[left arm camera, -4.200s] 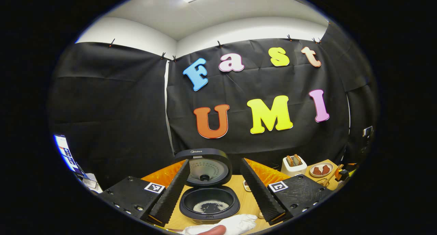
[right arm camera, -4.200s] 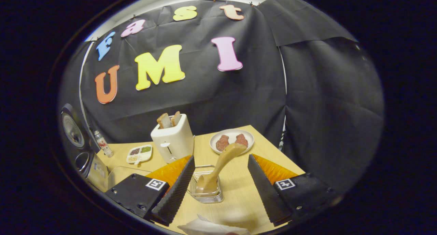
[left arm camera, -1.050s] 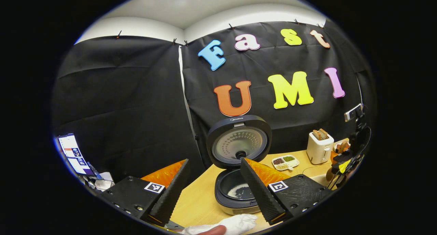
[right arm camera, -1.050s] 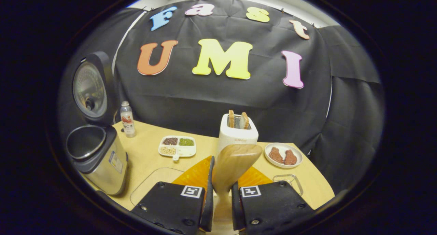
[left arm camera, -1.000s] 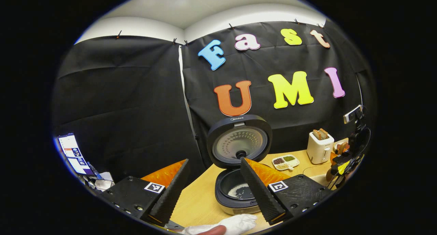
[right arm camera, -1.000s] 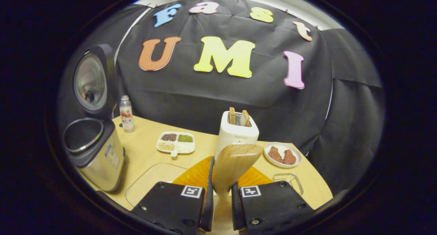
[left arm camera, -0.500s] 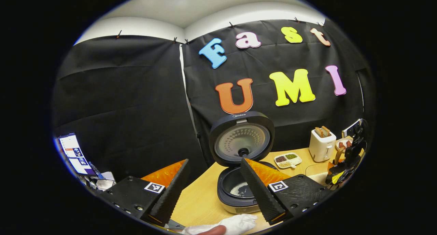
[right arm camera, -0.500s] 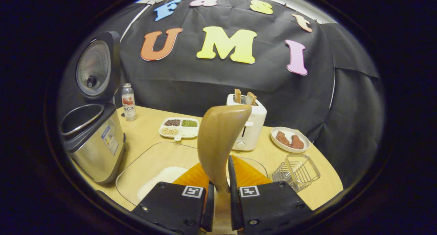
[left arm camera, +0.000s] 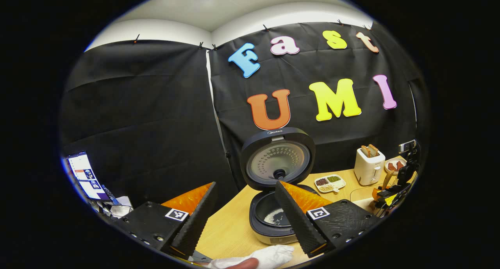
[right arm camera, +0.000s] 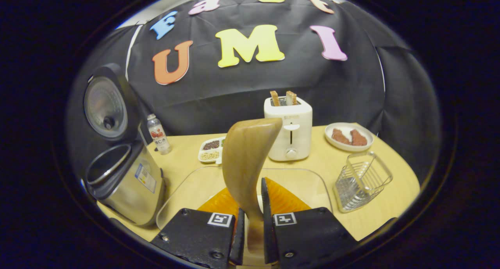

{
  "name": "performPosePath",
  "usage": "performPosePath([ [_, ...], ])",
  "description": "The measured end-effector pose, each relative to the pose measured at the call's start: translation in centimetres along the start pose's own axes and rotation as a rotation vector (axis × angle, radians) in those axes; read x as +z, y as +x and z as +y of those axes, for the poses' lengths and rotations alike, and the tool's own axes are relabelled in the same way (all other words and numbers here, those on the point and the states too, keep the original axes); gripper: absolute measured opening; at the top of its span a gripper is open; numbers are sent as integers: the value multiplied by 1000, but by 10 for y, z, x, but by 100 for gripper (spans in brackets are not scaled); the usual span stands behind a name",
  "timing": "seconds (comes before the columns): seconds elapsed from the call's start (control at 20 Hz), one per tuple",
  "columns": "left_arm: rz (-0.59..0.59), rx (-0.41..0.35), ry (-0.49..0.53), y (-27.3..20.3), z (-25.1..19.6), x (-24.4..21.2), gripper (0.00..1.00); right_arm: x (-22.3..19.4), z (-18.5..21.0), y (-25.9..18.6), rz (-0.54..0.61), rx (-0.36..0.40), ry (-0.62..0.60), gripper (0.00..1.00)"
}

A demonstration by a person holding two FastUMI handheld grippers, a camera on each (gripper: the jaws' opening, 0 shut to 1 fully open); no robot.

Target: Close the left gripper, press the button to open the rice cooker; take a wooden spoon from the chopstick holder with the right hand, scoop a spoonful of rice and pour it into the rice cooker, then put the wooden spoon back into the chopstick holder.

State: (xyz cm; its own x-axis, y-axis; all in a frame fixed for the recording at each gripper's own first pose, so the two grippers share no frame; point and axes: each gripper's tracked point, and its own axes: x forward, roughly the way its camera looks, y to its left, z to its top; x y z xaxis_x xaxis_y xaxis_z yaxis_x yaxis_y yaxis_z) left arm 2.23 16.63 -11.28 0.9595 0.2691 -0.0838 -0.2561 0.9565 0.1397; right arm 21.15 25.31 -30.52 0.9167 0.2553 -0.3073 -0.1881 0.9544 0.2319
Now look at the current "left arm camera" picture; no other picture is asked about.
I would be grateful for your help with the white toaster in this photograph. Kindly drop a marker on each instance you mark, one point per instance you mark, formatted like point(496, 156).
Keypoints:
point(369, 171)

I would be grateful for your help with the computer monitor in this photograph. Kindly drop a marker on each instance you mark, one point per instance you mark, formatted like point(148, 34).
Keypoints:
point(88, 175)

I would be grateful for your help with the wooden spoon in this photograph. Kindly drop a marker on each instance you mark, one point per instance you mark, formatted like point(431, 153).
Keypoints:
point(388, 179)

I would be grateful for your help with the dark grey rice cooker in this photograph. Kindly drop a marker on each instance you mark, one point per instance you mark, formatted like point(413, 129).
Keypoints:
point(277, 159)

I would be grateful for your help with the white rice grains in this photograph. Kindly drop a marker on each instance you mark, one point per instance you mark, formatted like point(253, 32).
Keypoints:
point(274, 217)

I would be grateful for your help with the white divided dish of beans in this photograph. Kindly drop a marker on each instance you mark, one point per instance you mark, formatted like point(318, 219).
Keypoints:
point(330, 183)

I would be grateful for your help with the toasted bread slice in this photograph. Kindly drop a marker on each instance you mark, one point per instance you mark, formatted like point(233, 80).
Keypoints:
point(374, 149)
point(365, 151)

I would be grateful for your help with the round beige plate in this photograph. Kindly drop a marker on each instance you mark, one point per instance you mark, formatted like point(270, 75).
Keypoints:
point(390, 172)

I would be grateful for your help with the white crumpled cloth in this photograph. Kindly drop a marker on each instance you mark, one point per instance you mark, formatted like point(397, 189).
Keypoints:
point(273, 253)

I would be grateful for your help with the white paper pile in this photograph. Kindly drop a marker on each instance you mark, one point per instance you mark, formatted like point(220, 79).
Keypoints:
point(117, 209)

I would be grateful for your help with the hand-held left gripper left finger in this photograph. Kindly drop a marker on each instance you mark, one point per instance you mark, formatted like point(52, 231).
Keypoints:
point(197, 222)

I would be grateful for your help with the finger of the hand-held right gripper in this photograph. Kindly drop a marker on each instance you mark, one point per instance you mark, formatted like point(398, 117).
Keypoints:
point(375, 193)

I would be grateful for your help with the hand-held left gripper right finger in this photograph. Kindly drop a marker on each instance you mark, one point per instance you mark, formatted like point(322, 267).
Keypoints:
point(297, 222)

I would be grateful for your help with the black backdrop cloth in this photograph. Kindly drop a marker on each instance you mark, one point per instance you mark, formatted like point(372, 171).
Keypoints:
point(136, 104)

